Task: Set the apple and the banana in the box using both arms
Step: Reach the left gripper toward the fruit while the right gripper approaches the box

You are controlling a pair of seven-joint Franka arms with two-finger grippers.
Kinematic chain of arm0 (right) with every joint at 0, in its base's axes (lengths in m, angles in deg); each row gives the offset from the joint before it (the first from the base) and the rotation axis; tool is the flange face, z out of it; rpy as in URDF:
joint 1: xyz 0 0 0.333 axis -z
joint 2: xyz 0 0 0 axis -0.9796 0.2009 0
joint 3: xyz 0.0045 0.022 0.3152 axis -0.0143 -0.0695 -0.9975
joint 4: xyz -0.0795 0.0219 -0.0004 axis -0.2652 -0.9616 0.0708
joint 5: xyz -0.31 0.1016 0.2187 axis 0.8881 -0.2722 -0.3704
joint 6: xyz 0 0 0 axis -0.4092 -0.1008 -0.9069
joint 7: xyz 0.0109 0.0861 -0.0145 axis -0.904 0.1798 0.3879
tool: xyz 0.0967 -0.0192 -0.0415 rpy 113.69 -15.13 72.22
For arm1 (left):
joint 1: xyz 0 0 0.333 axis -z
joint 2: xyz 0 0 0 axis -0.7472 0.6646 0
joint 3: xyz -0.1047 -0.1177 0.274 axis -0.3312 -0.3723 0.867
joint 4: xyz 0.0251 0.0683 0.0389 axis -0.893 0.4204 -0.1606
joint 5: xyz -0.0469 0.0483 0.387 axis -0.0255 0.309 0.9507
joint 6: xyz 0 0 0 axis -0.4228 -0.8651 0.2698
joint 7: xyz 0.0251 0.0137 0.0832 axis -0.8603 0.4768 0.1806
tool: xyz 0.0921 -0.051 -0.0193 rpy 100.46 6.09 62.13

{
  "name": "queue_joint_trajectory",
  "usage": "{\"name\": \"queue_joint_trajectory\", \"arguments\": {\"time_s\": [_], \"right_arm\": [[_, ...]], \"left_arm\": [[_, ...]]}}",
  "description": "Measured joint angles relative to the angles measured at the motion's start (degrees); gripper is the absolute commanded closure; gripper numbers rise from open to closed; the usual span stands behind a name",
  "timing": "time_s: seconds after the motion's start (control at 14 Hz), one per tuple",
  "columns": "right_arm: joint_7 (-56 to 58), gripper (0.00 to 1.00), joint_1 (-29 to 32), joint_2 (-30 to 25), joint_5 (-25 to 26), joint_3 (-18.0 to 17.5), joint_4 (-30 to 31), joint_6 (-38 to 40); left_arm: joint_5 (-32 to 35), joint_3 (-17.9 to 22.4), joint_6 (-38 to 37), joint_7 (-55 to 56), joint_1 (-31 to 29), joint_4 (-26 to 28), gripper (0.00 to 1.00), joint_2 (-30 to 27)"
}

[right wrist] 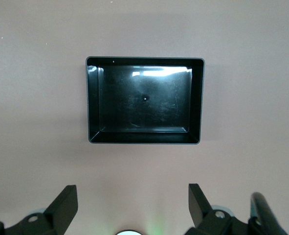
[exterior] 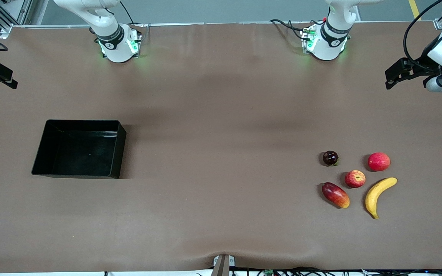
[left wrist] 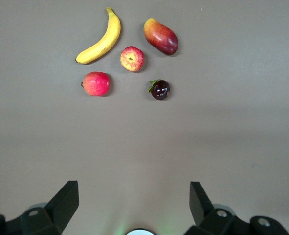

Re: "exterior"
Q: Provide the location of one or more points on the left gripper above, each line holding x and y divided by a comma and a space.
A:
423, 63

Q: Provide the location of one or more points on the black plastic box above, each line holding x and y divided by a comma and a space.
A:
79, 149

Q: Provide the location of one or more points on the small red yellow apple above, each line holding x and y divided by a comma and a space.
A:
355, 179

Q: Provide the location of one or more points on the yellow banana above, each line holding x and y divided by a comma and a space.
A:
374, 193

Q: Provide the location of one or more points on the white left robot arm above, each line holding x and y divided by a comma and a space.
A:
332, 38

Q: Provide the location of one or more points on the round red peach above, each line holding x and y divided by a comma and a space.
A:
379, 161

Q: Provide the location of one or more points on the dark purple mangosteen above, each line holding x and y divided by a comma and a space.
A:
330, 158

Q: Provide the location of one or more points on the red yellow mango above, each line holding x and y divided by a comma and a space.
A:
335, 194

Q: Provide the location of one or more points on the brown table cover mat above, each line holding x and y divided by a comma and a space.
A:
205, 96

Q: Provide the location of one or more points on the small green circuit board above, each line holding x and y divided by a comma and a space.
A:
269, 272

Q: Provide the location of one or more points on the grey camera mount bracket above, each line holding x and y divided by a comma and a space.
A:
223, 266

